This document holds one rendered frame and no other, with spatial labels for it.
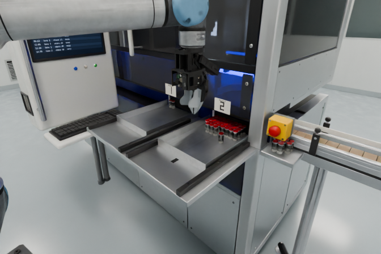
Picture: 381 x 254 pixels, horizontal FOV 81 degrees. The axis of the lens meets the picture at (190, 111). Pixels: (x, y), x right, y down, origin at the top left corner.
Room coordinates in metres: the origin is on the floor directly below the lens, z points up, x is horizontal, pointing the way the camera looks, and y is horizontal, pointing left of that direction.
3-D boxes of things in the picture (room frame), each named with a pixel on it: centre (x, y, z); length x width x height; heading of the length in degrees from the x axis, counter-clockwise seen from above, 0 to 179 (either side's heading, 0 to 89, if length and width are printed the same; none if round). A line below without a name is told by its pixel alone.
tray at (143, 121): (1.07, 0.17, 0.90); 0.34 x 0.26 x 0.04; 136
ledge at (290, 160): (0.77, -0.38, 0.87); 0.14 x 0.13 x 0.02; 136
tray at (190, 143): (0.84, -0.08, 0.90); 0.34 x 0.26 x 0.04; 136
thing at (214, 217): (1.84, 0.12, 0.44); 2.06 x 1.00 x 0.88; 46
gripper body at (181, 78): (0.65, 0.00, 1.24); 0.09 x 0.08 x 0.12; 137
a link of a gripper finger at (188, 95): (0.67, 0.01, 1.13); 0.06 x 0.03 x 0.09; 137
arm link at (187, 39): (0.66, -0.01, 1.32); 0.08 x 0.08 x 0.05
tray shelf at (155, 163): (0.90, 0.10, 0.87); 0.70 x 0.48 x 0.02; 46
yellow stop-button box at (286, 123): (0.75, -0.34, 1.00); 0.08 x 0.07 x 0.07; 136
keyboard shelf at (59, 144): (1.18, 0.60, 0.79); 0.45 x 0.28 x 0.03; 140
